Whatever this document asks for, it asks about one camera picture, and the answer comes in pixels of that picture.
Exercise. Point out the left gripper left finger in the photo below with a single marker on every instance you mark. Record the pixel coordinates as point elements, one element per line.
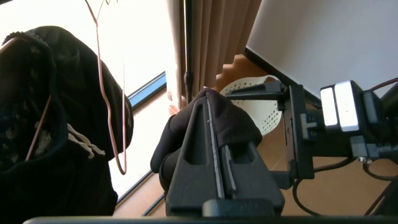
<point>192,180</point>

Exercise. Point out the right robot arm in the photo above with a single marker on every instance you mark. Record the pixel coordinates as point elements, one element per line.
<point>390,124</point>

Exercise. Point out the white laundry basket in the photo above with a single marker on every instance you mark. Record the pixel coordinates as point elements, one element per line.
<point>264,115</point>

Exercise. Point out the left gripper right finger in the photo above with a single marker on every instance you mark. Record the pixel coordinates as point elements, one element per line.
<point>255,183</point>

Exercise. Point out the brown curtain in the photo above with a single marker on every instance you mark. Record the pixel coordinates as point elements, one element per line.
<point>217,37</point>

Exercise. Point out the black garment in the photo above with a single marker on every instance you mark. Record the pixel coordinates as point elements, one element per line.
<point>233,124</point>
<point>46,186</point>

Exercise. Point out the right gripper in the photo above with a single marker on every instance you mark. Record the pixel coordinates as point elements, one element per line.
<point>300,140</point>

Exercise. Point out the window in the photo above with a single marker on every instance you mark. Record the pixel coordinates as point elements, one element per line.
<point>140,37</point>

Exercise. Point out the black clothes rack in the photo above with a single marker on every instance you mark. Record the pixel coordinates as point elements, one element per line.
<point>188,46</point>

